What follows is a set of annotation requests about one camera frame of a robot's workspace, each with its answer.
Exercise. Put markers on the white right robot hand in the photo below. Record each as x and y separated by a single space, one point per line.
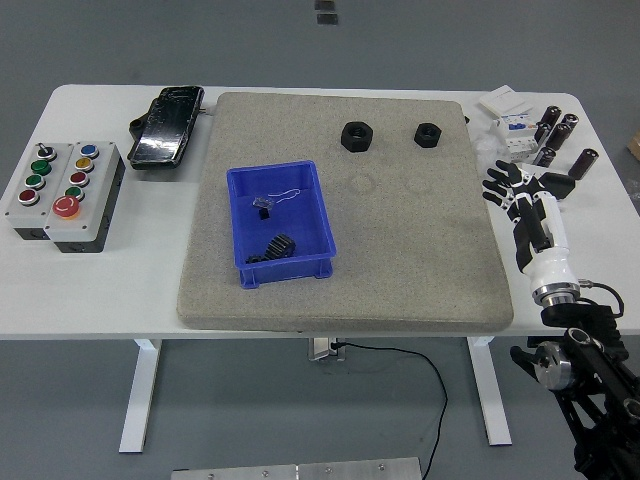
555 265

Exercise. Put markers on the large black gear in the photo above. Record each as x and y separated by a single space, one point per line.
280 247

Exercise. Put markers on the small black gear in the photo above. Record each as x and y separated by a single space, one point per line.
255 259

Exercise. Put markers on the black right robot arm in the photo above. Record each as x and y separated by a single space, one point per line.
595 370

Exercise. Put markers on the brown cardboard box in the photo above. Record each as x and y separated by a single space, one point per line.
635 144

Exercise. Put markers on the small black hex nut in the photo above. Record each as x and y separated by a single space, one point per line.
428 134

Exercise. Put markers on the large black hex nut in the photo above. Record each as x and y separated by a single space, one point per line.
356 135

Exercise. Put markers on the silver table control box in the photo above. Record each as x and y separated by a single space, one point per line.
320 349

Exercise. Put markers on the blue plastic box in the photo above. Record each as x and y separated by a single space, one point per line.
295 215

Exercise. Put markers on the grey emergency-stop control box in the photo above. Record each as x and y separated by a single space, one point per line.
95 200

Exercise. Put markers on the grey four-button control box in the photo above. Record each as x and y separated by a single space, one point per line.
20 210

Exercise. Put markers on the black power adapter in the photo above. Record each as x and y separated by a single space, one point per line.
560 185

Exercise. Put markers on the white square panel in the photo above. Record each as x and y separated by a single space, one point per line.
536 169

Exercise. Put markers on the dark cylindrical capacitor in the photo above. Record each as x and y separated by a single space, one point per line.
552 115
546 156
560 136
585 163
542 133
569 122

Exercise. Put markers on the white circuit breaker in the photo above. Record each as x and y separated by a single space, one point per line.
517 137

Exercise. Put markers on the crumpled clear plastic bag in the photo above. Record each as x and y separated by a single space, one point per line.
487 149

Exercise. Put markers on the white table leg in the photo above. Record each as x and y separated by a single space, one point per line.
492 400
140 400

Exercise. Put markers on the grey-brown foam mat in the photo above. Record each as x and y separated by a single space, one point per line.
400 270

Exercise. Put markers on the small black cube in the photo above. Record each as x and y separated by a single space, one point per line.
264 214

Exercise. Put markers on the small clear plastic bag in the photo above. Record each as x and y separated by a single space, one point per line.
262 203

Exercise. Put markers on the silver metal plate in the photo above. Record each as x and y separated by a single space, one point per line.
295 471

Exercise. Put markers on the black flat electronic device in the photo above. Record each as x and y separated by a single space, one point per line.
162 130

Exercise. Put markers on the white wall switch plate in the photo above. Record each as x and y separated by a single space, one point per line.
505 100

